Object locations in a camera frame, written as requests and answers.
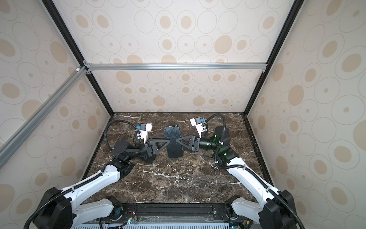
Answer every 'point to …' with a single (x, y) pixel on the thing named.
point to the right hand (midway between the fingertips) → (178, 143)
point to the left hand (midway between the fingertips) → (170, 145)
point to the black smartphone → (175, 149)
